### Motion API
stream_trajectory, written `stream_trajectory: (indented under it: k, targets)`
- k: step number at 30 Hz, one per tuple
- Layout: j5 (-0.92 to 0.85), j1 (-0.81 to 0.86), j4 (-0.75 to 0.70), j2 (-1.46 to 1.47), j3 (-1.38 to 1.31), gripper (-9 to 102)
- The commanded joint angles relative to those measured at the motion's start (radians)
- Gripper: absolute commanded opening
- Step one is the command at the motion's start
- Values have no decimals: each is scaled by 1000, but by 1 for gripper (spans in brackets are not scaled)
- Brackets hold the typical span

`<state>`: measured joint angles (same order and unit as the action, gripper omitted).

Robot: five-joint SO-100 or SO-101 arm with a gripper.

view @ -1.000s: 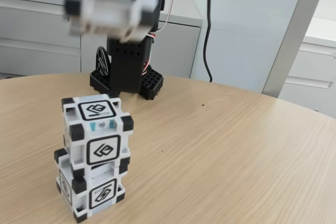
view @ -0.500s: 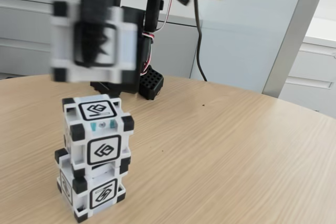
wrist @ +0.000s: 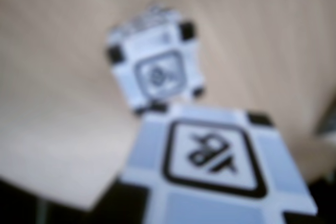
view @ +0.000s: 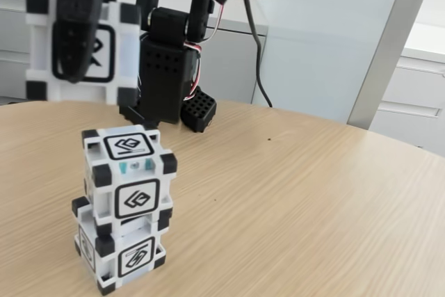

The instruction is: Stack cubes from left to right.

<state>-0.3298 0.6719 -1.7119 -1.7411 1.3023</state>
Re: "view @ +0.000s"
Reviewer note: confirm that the white cube with crossed symbol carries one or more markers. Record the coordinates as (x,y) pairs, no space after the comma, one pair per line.
(114,53)

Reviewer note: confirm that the white cube with box symbol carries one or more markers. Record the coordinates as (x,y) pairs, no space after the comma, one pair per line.
(137,198)

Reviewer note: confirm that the grey filing cabinet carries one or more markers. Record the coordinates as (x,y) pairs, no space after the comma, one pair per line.
(236,64)

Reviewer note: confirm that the white cube with S symbol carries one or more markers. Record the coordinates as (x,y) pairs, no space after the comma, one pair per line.
(135,253)

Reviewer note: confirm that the white drawer cabinet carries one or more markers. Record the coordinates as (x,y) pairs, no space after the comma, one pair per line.
(413,85)

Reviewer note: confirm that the grey metal partition post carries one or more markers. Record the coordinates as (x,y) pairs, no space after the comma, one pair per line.
(386,50)

